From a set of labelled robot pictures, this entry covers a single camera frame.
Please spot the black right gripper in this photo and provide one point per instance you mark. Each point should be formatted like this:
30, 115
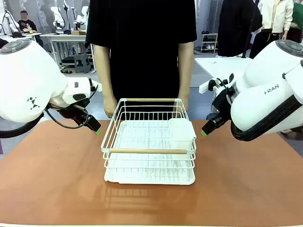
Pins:
222, 106

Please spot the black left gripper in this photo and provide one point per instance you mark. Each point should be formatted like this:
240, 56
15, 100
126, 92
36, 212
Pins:
75, 114

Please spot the white plastic utensil cup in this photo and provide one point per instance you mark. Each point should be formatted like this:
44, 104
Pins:
181, 133

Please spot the white drip tray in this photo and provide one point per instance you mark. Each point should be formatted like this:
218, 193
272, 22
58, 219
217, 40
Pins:
146, 178

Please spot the person's right forearm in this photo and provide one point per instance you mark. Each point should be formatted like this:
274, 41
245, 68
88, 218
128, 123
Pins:
104, 71

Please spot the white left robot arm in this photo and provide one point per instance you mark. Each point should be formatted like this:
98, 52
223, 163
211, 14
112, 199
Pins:
26, 78

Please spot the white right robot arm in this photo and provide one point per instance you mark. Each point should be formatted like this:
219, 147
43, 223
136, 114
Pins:
262, 99

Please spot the person's left forearm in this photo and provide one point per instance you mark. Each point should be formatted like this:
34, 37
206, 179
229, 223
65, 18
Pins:
184, 68

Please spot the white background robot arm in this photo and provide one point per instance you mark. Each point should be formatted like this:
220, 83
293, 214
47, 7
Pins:
82, 16
58, 16

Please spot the person's right hand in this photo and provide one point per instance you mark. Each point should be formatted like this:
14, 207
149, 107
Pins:
109, 107

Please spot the person's left hand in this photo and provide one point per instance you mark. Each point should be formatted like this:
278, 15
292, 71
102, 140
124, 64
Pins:
184, 100

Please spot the white side table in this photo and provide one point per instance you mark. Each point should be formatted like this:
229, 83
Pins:
220, 67

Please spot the grey step stool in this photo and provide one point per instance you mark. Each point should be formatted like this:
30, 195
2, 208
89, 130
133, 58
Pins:
82, 62

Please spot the white shoe rack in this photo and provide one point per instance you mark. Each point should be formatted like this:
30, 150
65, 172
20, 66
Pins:
209, 42

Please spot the person in black shirt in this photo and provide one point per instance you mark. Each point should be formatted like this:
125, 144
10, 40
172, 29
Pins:
142, 47

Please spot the white background workbench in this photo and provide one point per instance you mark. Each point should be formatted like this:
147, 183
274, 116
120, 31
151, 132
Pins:
64, 37

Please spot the cardboard box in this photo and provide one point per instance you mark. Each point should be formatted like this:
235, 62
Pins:
78, 32

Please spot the standing person in black coat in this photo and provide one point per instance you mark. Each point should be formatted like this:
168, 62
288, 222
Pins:
236, 28

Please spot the white desk with seated person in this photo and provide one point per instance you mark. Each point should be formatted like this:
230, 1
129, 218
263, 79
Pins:
26, 35

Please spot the black cap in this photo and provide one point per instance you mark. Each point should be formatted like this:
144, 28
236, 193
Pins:
17, 34

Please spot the seated person in black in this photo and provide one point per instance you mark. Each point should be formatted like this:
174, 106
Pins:
25, 24

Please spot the standing person in white jacket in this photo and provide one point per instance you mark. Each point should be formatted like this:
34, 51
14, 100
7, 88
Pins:
277, 16

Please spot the standing person in green shirt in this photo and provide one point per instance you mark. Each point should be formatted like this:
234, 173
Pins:
297, 16

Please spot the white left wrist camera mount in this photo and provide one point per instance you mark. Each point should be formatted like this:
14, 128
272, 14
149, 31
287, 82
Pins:
96, 85

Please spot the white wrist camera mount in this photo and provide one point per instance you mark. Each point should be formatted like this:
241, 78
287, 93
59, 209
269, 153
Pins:
96, 85
206, 86

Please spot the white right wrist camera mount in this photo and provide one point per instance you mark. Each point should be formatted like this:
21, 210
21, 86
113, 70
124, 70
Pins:
206, 86

